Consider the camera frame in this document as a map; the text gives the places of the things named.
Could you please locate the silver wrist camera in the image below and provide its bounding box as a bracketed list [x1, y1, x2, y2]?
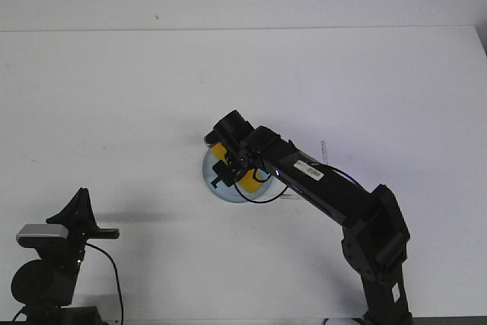
[204, 131, 219, 148]
[16, 223, 68, 249]

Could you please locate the clear tape strip horizontal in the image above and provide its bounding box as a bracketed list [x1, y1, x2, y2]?
[280, 193, 300, 199]

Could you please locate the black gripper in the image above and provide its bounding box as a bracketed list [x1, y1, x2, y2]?
[46, 188, 119, 251]
[211, 149, 251, 189]

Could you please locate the black camera cable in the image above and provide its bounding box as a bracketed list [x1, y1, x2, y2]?
[85, 243, 125, 323]
[232, 157, 366, 204]

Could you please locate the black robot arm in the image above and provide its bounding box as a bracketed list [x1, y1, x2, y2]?
[204, 110, 413, 324]
[11, 187, 125, 324]

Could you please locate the clear tape strip vertical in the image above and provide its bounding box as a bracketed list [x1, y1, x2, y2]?
[320, 140, 329, 165]

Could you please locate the yellow corn cob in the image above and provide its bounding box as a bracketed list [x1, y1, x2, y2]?
[210, 142, 264, 193]

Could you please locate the light blue round plate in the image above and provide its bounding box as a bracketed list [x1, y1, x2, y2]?
[201, 141, 274, 204]

